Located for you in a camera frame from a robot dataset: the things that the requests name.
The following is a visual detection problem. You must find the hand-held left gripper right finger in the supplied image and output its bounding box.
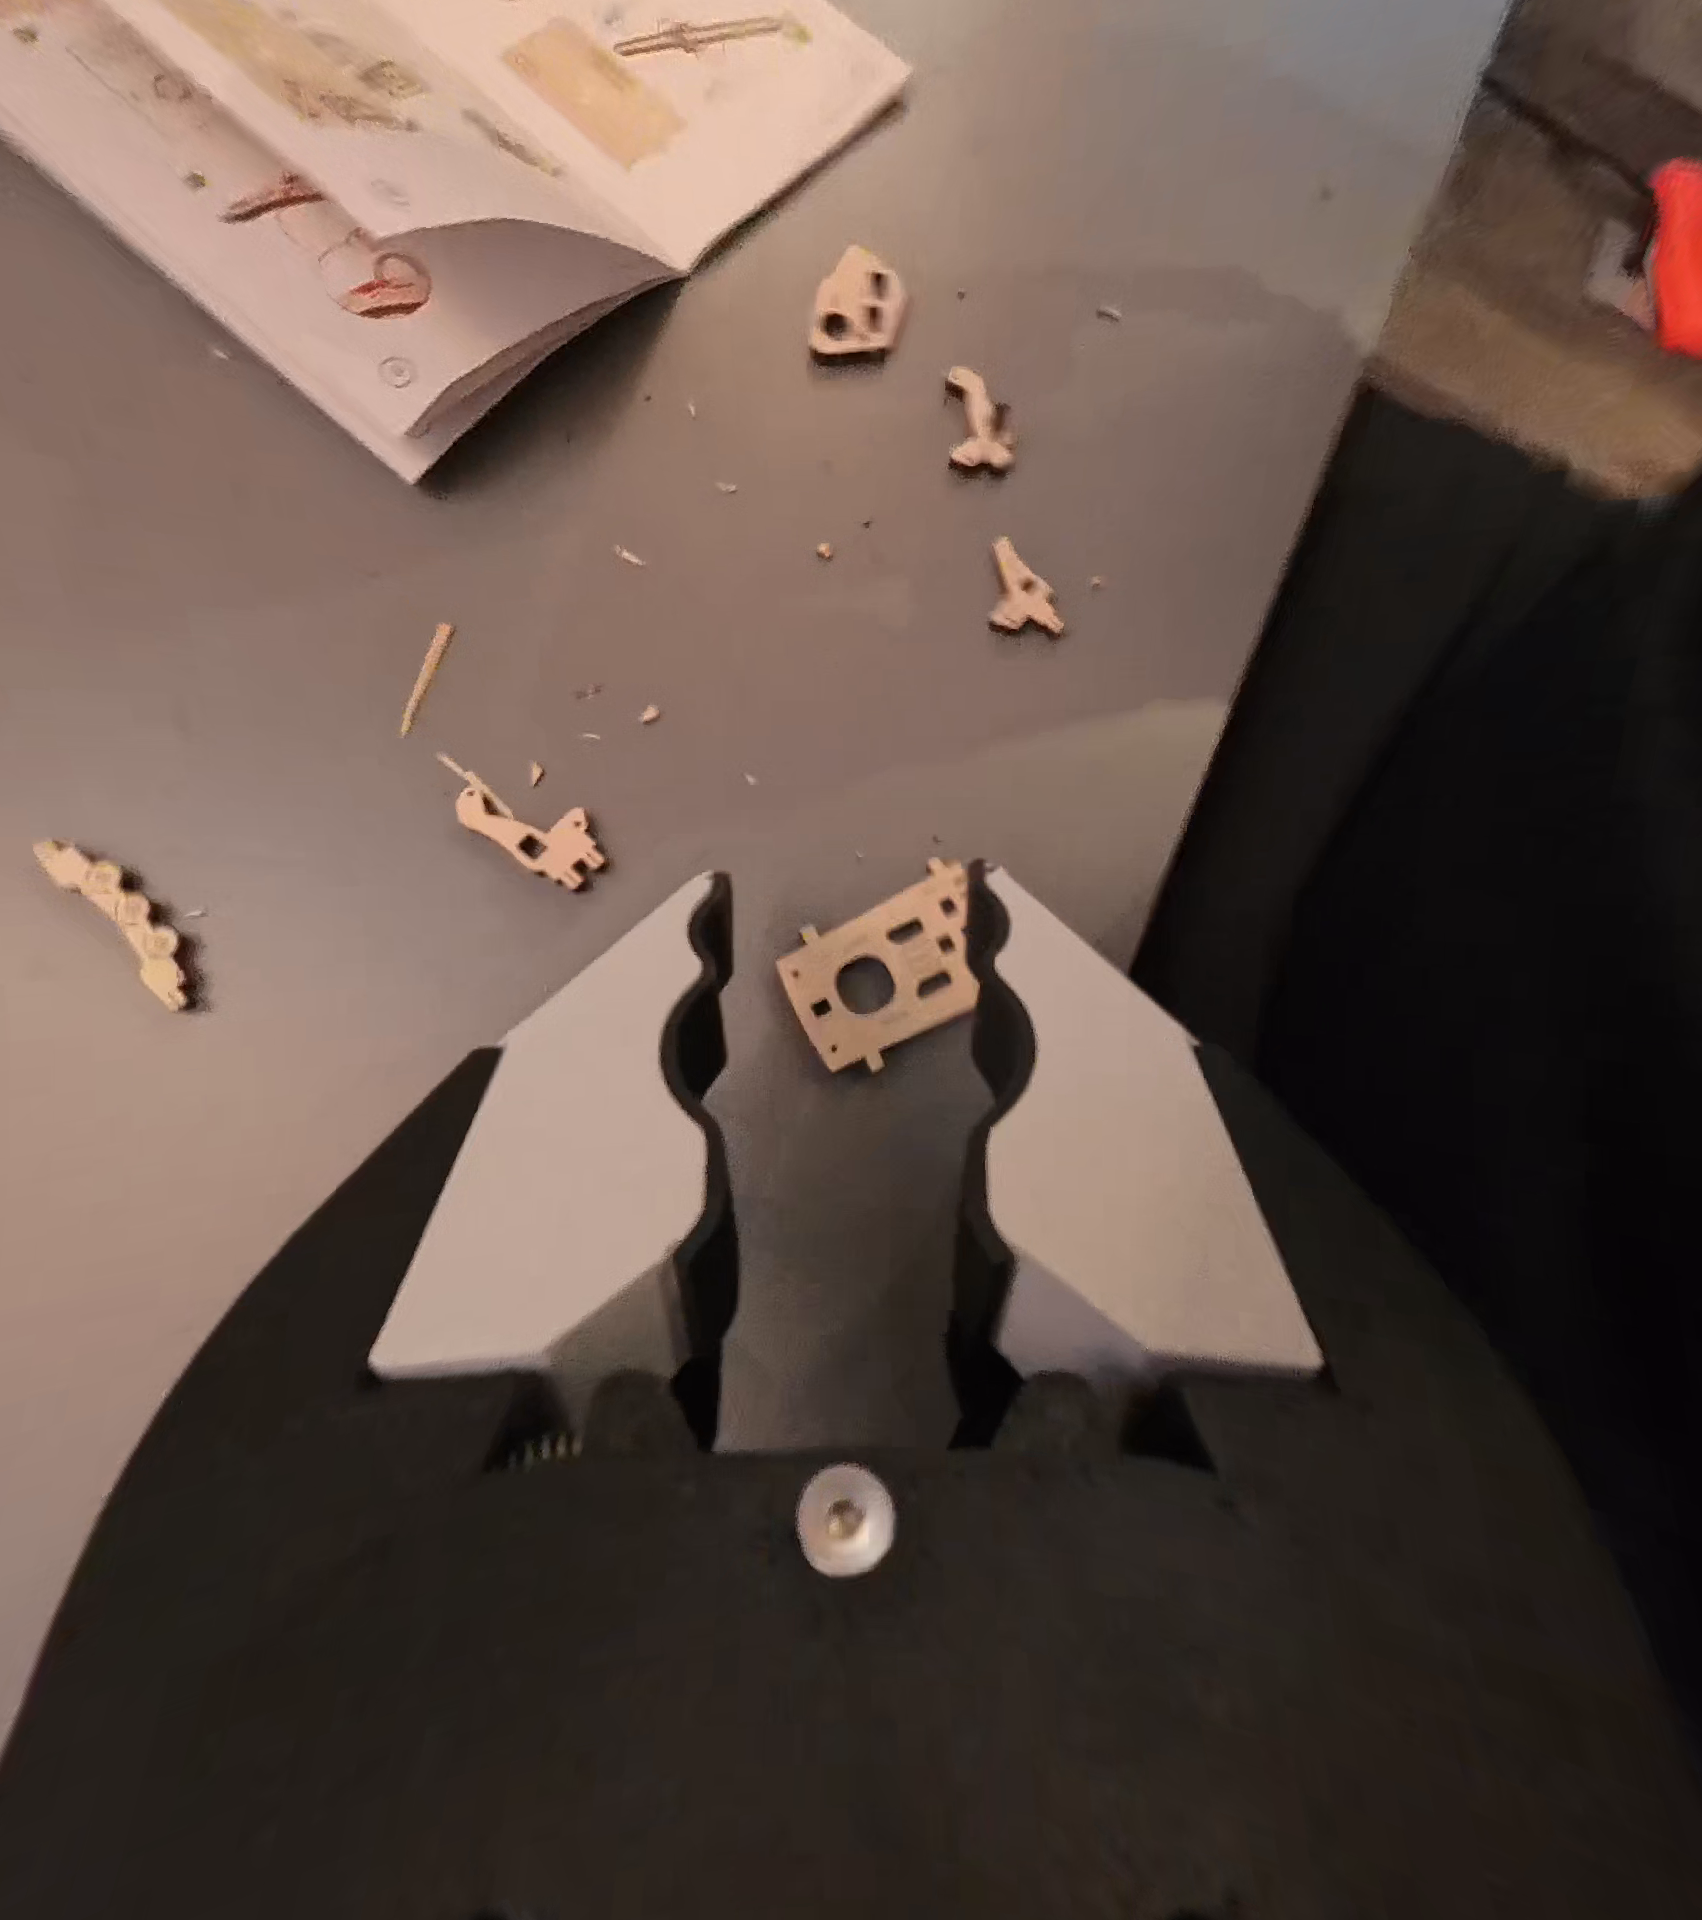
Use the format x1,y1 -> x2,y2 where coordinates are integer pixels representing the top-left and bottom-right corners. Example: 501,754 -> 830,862
945,858 -> 1329,1453

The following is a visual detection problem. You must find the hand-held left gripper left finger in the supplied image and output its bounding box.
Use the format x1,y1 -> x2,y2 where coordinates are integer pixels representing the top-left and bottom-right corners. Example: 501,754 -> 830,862
364,870 -> 746,1453

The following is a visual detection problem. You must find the wooden plate part with hole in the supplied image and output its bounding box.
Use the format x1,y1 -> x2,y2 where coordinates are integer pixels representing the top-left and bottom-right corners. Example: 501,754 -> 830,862
772,853 -> 985,1077

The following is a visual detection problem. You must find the long angled wooden part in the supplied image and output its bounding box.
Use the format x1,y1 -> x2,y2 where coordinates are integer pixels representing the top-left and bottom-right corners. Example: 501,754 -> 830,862
434,746 -> 615,893

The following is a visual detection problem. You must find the curved toothed wooden part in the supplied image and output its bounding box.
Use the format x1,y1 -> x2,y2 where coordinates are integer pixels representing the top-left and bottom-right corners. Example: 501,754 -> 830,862
31,836 -> 204,1013

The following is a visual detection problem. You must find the wooden toothpick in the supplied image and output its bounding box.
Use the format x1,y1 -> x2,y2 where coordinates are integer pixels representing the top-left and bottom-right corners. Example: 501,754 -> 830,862
395,617 -> 461,739

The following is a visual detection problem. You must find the small forked wooden part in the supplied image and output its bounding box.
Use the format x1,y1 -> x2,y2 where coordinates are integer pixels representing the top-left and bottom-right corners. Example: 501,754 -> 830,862
982,534 -> 1070,641

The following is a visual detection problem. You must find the small hooked wooden part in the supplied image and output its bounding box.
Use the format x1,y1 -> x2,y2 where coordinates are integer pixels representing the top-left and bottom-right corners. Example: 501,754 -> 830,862
940,364 -> 1023,479

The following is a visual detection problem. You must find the blocky wooden part with holes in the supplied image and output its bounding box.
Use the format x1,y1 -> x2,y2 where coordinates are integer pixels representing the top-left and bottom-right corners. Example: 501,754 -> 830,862
806,243 -> 915,365

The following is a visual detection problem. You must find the open instruction booklet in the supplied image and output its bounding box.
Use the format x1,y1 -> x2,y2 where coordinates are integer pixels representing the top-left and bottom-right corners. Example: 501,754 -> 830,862
0,0 -> 917,485

